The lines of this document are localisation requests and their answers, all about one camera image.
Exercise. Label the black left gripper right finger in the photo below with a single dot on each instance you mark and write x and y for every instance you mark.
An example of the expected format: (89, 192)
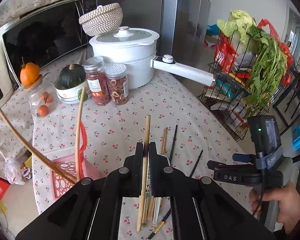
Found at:
(162, 176)

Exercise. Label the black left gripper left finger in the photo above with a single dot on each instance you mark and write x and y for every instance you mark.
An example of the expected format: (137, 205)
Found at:
(133, 179)

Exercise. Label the red plastic spoon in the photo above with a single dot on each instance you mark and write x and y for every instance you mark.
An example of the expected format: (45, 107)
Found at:
(84, 139)

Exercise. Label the black chopstick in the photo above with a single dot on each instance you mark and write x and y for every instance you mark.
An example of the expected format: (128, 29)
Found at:
(163, 221)
(196, 164)

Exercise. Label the long wooden chopstick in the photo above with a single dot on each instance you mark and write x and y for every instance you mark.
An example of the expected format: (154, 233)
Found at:
(78, 129)

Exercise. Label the person right hand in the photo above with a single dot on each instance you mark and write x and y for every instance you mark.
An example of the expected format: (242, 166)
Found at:
(289, 209)

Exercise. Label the white plastic spoon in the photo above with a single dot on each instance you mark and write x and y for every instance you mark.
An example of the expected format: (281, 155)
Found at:
(156, 209)

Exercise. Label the wrapped disposable chopsticks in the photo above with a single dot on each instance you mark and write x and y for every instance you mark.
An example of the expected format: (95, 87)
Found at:
(148, 209)

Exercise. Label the cherry print tablecloth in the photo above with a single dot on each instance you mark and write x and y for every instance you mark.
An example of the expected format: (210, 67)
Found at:
(113, 132)

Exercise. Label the wooden chopstick far right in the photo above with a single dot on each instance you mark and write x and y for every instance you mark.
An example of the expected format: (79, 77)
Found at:
(47, 162)

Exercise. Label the leafy green vegetables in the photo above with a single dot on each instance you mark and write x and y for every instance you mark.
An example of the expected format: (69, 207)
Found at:
(269, 67)

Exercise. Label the jar of dried slices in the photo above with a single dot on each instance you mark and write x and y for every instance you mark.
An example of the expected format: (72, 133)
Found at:
(117, 81)

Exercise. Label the jar of red goji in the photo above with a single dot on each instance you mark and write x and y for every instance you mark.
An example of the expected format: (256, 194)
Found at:
(96, 77)

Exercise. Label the glass jar with tangerines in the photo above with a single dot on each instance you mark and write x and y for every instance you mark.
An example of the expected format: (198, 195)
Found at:
(40, 96)

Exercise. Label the dark green pumpkin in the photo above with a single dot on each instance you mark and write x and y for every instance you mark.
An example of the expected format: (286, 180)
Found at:
(72, 75)

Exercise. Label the red snack bag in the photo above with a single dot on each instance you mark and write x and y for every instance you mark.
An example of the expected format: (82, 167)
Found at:
(225, 54)

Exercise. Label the white electric pot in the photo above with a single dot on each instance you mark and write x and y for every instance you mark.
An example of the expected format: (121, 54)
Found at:
(137, 49)

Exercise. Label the napa cabbage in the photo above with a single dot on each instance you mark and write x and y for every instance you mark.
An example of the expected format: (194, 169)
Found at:
(236, 30)

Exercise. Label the orange fruit on jar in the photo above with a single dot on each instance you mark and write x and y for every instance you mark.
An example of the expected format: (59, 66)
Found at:
(29, 73)

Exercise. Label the black microwave oven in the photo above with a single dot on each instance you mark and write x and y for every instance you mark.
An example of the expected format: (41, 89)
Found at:
(43, 36)

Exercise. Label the stainless refrigerator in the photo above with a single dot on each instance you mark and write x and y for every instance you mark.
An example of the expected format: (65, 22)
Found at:
(181, 24)

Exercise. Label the black wire rack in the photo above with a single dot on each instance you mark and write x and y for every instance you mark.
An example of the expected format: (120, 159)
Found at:
(227, 97)

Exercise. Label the white bowl green handle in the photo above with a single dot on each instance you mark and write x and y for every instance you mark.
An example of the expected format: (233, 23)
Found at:
(70, 95)

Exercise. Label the woven rope basket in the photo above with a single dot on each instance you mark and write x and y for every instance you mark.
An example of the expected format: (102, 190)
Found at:
(103, 19)

